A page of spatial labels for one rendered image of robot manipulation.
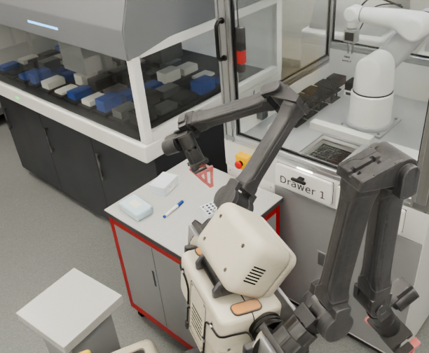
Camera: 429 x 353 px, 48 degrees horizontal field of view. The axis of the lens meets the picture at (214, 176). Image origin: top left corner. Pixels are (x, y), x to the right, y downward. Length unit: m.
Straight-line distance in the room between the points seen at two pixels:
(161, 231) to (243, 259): 1.08
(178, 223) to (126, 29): 0.89
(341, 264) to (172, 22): 1.69
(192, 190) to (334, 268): 1.43
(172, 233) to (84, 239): 1.40
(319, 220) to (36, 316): 1.25
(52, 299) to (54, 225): 1.71
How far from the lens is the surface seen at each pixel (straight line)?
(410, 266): 2.16
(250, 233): 1.13
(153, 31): 2.38
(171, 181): 2.37
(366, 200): 0.96
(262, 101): 1.56
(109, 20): 2.34
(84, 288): 1.99
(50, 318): 1.93
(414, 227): 2.04
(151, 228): 2.18
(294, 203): 2.31
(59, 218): 3.72
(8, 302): 3.22
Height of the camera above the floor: 2.12
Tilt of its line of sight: 34 degrees down
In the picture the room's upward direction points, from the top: 5 degrees counter-clockwise
